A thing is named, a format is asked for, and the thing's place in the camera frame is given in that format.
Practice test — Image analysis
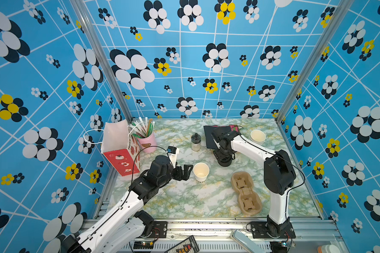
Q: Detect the white paper coffee cup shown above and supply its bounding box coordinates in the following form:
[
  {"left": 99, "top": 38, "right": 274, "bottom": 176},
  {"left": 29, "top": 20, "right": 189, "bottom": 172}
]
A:
[{"left": 193, "top": 162, "right": 210, "bottom": 182}]

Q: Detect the red white paper gift bag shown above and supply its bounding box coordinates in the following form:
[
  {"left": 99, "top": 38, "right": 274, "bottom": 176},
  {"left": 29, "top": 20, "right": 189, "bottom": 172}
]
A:
[{"left": 99, "top": 120, "right": 140, "bottom": 177}]

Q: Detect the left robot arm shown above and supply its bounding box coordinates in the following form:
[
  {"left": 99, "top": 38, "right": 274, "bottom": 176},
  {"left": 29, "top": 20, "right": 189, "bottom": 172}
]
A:
[{"left": 60, "top": 155, "right": 193, "bottom": 253}]

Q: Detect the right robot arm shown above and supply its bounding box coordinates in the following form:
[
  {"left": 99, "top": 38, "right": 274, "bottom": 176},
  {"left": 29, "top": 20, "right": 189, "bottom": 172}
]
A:
[{"left": 211, "top": 126, "right": 296, "bottom": 238}]

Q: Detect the stack of coloured napkins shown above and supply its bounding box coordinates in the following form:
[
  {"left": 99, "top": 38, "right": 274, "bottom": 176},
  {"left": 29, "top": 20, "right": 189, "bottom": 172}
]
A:
[{"left": 203, "top": 125, "right": 240, "bottom": 149}]

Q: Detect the glass sugar shaker black lid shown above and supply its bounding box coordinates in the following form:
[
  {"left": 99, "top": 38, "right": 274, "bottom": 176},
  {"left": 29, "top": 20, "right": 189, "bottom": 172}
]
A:
[{"left": 191, "top": 133, "right": 201, "bottom": 151}]

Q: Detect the pink straw holder cup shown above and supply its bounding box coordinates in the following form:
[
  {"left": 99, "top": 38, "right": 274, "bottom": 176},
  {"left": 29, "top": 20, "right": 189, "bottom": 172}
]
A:
[{"left": 137, "top": 133, "right": 157, "bottom": 153}]

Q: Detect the stack of paper cups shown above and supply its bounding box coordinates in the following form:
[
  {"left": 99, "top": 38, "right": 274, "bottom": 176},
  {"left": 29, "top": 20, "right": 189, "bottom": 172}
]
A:
[{"left": 250, "top": 130, "right": 266, "bottom": 145}]

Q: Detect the bundle of wrapped straws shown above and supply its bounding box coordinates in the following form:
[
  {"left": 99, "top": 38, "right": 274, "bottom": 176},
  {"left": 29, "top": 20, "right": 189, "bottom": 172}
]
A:
[{"left": 128, "top": 117, "right": 155, "bottom": 139}]

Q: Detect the brown cardboard cup carrier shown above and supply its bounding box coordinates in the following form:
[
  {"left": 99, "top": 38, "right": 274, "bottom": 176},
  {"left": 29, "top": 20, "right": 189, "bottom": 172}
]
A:
[{"left": 231, "top": 171, "right": 263, "bottom": 216}]

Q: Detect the grey white handheld device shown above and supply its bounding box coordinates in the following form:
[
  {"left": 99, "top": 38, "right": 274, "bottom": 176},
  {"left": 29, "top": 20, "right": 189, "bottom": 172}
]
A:
[{"left": 230, "top": 230, "right": 265, "bottom": 253}]

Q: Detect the orange capped white container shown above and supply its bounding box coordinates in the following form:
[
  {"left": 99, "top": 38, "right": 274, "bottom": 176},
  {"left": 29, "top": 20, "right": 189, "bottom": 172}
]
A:
[{"left": 317, "top": 245, "right": 341, "bottom": 253}]

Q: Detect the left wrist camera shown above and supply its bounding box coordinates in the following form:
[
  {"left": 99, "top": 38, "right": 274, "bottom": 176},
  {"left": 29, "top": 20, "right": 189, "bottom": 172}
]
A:
[{"left": 167, "top": 146, "right": 179, "bottom": 168}]

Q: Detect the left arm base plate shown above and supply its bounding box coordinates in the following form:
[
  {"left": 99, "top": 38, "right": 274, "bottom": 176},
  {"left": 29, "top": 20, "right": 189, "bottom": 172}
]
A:
[{"left": 140, "top": 221, "right": 168, "bottom": 239}]

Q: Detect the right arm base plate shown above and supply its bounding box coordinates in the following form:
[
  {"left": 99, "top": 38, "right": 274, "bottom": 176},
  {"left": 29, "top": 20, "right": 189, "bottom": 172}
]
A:
[{"left": 247, "top": 221, "right": 296, "bottom": 240}]

